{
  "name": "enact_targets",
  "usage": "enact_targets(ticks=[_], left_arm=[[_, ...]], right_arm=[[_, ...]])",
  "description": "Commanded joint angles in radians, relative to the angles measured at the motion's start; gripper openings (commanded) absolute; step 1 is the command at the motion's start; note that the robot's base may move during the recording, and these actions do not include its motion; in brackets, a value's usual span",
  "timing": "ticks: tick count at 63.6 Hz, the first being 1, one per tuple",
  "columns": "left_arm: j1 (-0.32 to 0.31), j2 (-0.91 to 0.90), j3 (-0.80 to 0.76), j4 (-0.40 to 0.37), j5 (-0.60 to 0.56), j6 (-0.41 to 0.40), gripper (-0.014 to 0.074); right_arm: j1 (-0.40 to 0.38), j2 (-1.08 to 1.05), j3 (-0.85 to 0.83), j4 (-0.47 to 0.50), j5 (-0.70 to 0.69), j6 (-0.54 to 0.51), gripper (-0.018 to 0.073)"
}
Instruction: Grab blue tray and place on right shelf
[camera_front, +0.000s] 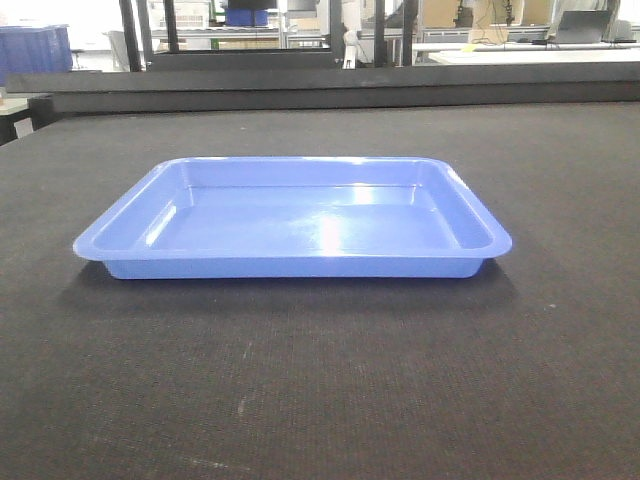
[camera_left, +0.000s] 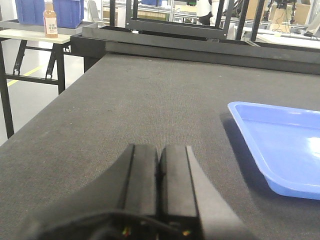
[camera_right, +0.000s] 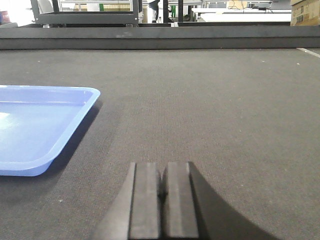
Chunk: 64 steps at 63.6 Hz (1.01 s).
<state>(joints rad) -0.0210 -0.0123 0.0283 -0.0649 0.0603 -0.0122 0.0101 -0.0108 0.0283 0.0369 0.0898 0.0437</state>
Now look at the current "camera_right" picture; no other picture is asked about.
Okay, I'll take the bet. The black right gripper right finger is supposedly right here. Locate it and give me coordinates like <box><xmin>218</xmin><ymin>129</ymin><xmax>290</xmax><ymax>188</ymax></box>
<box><xmin>163</xmin><ymin>162</ymin><xmax>275</xmax><ymax>240</ymax></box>

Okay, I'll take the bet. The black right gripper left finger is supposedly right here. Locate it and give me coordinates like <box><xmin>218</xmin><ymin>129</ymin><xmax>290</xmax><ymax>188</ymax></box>
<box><xmin>92</xmin><ymin>162</ymin><xmax>161</xmax><ymax>240</ymax></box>

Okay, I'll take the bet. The blue plastic tray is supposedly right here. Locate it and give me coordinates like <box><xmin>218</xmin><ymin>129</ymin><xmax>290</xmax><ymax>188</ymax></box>
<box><xmin>0</xmin><ymin>85</ymin><xmax>101</xmax><ymax>177</ymax></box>

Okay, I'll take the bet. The white background table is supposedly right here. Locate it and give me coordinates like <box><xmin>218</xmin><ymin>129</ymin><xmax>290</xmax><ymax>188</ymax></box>
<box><xmin>191</xmin><ymin>8</ymin><xmax>292</xmax><ymax>23</ymax></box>

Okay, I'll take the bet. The cardboard box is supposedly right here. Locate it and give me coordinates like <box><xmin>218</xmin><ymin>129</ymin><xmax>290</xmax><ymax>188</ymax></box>
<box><xmin>290</xmin><ymin>0</ymin><xmax>320</xmax><ymax>26</ymax></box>

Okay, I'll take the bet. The black table edge rail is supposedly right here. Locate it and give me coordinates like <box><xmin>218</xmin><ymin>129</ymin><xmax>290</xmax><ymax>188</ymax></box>
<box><xmin>0</xmin><ymin>25</ymin><xmax>320</xmax><ymax>50</ymax></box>

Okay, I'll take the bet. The black metal frame cart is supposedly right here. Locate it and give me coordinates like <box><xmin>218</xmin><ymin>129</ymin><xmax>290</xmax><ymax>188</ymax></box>
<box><xmin>30</xmin><ymin>0</ymin><xmax>143</xmax><ymax>28</ymax></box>

